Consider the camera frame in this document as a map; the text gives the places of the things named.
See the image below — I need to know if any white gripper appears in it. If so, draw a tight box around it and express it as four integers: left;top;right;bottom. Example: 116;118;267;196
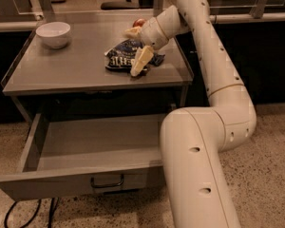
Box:
123;17;169;77

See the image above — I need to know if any blue Kettle chip bag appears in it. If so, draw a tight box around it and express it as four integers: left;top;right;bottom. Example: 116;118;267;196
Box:
104;39;143;70

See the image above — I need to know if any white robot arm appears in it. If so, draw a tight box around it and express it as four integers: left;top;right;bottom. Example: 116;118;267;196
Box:
125;0;257;228

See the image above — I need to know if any open grey top drawer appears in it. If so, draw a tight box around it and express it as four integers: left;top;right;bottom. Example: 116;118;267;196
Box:
0;112;164;200

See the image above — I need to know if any red soda can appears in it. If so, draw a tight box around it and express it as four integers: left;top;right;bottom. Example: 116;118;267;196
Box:
132;18;146;28

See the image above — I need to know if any small blue snack bar wrapper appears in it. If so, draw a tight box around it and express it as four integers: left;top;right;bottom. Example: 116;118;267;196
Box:
149;53;165;67

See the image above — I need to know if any black office chair base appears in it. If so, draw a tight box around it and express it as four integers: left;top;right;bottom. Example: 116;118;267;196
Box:
101;0;140;10

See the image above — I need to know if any grey metal cabinet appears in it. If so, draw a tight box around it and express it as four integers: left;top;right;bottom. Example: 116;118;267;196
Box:
2;9;193;122

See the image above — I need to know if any white ceramic bowl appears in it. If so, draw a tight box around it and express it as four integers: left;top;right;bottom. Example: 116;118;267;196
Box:
36;22;71;48

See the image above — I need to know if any dark counter with rail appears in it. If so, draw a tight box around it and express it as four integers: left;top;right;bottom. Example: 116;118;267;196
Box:
177;11;285;107

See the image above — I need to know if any black drawer handle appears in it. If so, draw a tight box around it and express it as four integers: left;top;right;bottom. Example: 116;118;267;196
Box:
90;174;124;189

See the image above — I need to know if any black floor cable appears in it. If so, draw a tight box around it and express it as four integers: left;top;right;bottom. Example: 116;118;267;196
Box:
3;199;42;228
47;198;61;228

